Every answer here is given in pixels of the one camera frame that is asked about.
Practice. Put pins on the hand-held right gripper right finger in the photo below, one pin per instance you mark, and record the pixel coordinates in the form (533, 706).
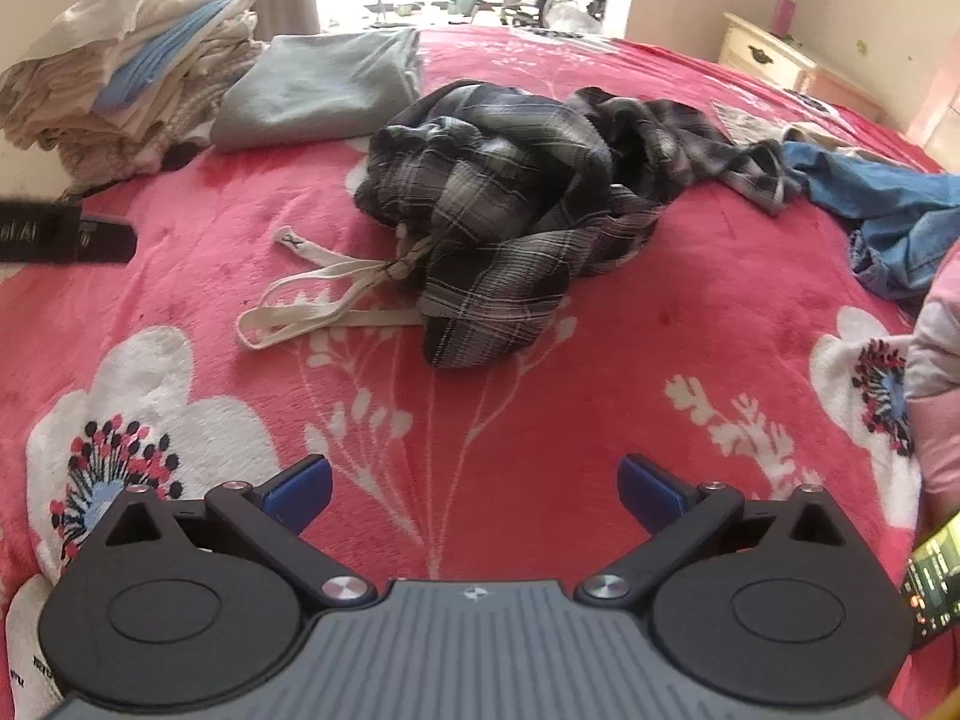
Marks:
(643, 493)

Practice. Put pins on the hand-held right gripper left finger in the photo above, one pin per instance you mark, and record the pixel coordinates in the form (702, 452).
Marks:
(304, 493)

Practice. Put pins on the black white plaid pants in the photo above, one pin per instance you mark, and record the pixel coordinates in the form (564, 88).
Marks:
(495, 195)

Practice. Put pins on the black cloth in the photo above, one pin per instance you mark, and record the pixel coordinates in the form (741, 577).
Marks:
(178, 157)

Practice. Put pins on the red floral blanket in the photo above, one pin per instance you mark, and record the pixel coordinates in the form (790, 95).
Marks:
(225, 240)

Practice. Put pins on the stack of pale folded linens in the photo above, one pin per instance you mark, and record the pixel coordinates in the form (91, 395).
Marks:
(127, 52)

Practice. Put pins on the black smartphone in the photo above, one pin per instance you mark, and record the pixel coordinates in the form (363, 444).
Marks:
(934, 585)

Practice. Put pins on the folded grey garment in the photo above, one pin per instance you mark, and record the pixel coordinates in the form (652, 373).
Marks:
(315, 86)

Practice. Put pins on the pink pillow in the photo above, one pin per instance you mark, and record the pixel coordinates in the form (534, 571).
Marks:
(937, 390)

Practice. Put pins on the blue denim jeans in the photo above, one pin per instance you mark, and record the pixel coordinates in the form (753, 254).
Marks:
(885, 195)

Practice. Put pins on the beige garment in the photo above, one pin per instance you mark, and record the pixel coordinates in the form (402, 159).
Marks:
(750, 124)

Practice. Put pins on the cream nightstand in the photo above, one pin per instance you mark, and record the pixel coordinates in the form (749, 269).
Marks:
(772, 60)

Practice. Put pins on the clear plastic bag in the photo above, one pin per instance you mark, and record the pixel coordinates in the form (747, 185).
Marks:
(570, 15)

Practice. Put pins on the pink cup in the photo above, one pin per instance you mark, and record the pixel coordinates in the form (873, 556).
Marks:
(785, 15)

